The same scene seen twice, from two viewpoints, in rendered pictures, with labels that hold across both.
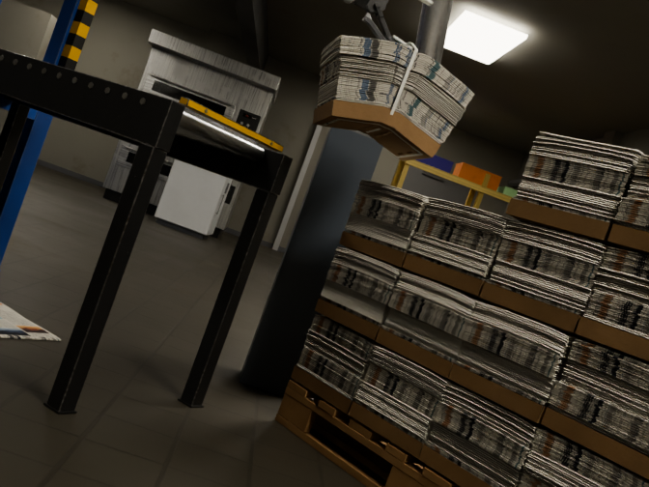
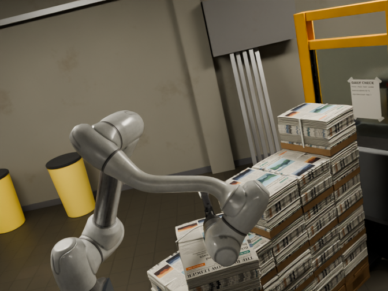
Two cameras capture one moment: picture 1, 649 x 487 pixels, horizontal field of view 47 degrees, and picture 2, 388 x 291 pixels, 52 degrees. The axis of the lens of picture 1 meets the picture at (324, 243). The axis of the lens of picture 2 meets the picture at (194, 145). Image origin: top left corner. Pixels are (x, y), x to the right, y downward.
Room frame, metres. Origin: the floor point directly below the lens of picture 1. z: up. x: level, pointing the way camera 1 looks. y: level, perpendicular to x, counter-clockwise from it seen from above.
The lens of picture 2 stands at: (2.01, 1.42, 2.08)
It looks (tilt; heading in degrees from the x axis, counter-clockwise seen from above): 19 degrees down; 278
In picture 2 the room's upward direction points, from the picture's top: 14 degrees counter-clockwise
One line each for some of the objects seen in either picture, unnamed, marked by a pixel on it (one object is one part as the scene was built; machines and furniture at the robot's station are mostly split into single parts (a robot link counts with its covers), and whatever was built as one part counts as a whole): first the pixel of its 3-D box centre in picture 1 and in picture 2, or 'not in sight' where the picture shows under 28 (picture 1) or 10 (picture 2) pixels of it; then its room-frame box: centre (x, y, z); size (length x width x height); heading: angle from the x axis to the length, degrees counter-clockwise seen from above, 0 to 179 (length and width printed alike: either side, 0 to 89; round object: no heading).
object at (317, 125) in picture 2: not in sight; (325, 200); (1.57, -1.05, 0.65); 0.39 x 0.30 x 1.29; 132
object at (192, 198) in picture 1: (202, 178); not in sight; (9.11, 1.65, 0.67); 0.68 x 0.59 x 1.35; 92
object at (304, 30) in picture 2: not in sight; (318, 134); (1.47, -1.59, 0.93); 0.09 x 0.09 x 1.85; 42
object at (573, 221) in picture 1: (588, 236); (260, 213); (2.02, -0.65, 0.86); 0.38 x 0.29 x 0.04; 134
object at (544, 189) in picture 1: (600, 205); (258, 201); (2.02, -0.66, 0.95); 0.38 x 0.29 x 0.23; 134
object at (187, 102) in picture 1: (236, 127); not in sight; (2.02, 0.33, 0.81); 0.43 x 0.03 x 0.02; 149
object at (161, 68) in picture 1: (191, 140); not in sight; (10.25, 2.17, 1.12); 1.72 x 1.33 x 2.24; 96
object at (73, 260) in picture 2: not in sight; (73, 263); (2.84, 0.02, 1.17); 0.18 x 0.16 x 0.22; 67
